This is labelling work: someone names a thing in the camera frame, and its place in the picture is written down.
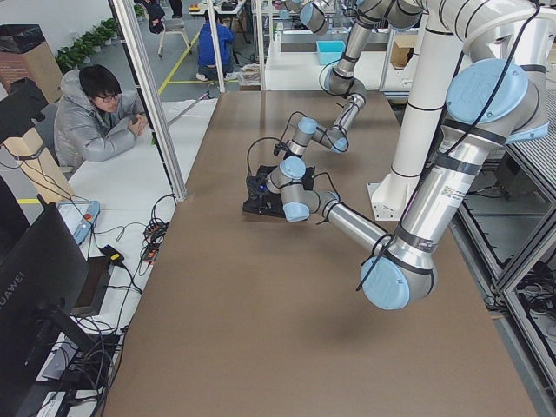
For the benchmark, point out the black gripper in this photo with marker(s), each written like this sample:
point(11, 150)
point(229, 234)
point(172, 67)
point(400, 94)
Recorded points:
point(263, 201)

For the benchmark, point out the black t-shirt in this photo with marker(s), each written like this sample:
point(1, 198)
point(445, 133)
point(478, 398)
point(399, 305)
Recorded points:
point(266, 170)

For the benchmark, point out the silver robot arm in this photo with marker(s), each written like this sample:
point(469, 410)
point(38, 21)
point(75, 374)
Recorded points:
point(490, 103)
point(340, 79)

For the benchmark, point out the person in blue hoodie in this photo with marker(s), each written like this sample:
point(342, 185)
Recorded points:
point(207, 70)

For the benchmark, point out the blue plastic tray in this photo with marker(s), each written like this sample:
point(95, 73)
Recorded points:
point(329, 51)

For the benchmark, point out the robot teach pendant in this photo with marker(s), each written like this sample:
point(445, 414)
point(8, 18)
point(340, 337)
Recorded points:
point(79, 217)

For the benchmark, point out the person in grey jacket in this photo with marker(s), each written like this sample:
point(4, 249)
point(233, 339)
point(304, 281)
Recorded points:
point(95, 119)

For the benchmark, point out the black Huawei monitor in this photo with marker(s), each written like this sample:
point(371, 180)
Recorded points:
point(43, 272)

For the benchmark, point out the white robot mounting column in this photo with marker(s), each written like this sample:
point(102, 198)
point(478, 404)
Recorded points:
point(519, 31)

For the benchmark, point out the cardboard box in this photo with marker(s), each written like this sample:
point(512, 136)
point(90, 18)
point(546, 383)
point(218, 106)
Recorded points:
point(26, 54)

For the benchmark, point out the aluminium frame post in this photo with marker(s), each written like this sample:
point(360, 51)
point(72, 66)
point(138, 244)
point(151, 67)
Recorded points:
point(134, 48)

